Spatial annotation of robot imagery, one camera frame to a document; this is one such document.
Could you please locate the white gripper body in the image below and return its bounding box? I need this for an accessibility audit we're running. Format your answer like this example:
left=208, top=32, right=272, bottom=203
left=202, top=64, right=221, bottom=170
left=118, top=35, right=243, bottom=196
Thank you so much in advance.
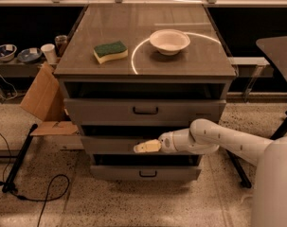
left=158, top=129, right=189, bottom=153

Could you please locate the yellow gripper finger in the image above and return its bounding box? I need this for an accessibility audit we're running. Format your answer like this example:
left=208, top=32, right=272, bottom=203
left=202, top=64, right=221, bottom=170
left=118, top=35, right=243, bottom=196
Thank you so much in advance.
left=134, top=139, right=161, bottom=153

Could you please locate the grey drawer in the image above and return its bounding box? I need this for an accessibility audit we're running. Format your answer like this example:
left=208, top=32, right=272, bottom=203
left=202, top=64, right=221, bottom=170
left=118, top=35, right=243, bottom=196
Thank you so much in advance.
left=90, top=154, right=202, bottom=181
left=81, top=126, right=181, bottom=155
left=64, top=98, right=226, bottom=128

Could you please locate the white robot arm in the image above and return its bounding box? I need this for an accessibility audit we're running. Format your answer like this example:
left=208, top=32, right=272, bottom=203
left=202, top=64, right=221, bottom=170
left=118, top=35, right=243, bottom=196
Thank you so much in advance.
left=134, top=118, right=287, bottom=227

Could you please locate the grey drawer cabinet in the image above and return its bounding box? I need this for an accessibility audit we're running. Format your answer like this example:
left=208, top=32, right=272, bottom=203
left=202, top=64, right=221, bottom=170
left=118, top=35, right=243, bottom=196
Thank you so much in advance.
left=53, top=3, right=238, bottom=167

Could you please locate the black right floor bar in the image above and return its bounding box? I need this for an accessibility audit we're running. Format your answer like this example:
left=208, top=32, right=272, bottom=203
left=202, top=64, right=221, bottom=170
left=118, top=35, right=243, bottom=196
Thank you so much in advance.
left=227, top=150, right=252, bottom=188

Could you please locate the black floor bar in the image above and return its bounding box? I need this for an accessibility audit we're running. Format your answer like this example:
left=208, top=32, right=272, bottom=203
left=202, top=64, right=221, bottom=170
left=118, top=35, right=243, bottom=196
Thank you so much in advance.
left=227, top=150, right=252, bottom=188
left=2, top=124, right=38, bottom=193

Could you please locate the green yellow sponge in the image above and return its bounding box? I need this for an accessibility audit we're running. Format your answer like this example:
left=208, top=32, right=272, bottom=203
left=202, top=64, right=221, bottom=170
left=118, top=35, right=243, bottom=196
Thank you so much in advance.
left=94, top=41, right=128, bottom=64

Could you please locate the flat cardboard piece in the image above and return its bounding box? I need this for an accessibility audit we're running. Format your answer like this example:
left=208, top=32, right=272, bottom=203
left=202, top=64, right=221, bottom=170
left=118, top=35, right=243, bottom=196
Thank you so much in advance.
left=31, top=121, right=79, bottom=136

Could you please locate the brown cardboard sheet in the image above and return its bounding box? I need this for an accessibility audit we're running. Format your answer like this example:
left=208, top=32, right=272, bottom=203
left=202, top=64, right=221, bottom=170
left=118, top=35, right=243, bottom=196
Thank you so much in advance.
left=20, top=62, right=65, bottom=121

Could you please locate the dark side table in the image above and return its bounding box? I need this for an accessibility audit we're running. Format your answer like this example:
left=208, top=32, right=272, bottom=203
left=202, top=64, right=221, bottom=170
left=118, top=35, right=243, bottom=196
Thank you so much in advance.
left=256, top=35, right=287, bottom=140

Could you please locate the glass jar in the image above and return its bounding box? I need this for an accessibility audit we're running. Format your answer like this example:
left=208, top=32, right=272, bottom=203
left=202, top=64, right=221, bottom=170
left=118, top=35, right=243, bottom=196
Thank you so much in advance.
left=55, top=35, right=68, bottom=57

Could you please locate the white paper cup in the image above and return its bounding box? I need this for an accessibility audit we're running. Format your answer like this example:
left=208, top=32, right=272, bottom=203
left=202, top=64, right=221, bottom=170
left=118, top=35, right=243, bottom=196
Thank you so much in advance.
left=41, top=44, right=57, bottom=64

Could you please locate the black left floor bar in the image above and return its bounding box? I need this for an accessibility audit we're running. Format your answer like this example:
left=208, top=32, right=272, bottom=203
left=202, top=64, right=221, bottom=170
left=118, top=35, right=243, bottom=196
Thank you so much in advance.
left=2, top=124, right=38, bottom=193

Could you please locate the blue bowl on shelf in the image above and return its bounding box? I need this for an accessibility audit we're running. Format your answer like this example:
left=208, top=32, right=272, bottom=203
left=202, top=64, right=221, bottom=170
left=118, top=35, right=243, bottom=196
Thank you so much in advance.
left=17, top=47, right=42, bottom=63

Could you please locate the white bowl on shelf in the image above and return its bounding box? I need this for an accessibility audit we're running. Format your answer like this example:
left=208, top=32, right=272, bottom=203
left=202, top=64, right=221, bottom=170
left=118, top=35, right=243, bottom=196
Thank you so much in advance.
left=0, top=44, right=17, bottom=62

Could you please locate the white cable on shelf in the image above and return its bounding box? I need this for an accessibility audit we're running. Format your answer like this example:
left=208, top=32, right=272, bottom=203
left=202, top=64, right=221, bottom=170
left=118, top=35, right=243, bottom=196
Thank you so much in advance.
left=0, top=60, right=19, bottom=102

